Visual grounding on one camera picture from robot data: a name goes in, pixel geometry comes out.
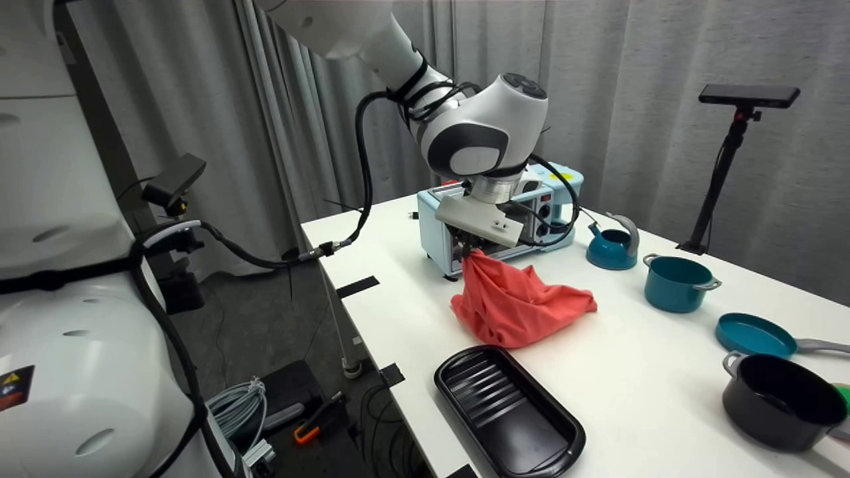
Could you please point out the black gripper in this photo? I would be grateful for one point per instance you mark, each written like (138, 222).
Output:
(459, 236)

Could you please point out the red sweatshirt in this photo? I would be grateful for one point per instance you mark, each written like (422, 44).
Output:
(514, 307)

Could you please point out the light blue toaster oven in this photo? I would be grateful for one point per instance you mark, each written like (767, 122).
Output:
(429, 235)

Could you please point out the long black tape strip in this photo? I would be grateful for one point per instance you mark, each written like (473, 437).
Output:
(357, 284)

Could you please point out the teal toy kettle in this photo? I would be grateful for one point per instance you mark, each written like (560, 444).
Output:
(612, 254)

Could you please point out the black ridged grill tray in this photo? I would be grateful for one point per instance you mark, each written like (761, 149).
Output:
(506, 408)

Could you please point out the teal pot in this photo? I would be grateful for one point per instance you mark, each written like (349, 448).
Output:
(678, 288)

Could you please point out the black tripod stand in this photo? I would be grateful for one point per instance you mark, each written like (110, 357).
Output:
(722, 167)

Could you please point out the black pot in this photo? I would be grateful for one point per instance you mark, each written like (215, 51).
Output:
(779, 408)

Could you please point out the green toy piece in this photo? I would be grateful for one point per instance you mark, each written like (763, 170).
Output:
(843, 397)

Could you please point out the dark metal stand pole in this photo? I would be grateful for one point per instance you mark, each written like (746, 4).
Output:
(95, 116)

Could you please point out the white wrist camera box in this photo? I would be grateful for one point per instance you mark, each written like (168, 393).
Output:
(482, 222)

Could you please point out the small black mounted camera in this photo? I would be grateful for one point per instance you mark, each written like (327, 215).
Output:
(176, 177)

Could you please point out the black bar camera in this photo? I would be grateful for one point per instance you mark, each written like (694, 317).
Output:
(746, 97)

